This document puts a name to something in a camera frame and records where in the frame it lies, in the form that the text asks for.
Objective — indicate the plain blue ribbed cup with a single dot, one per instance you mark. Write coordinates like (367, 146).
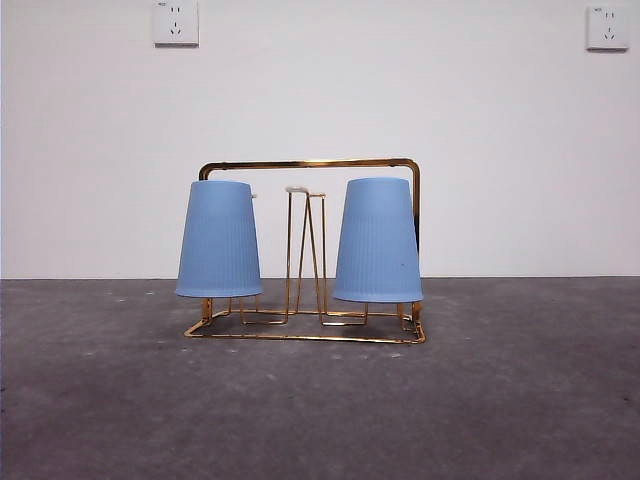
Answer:
(217, 240)

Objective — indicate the white wall socket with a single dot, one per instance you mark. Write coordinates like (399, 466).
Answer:
(607, 29)
(176, 24)

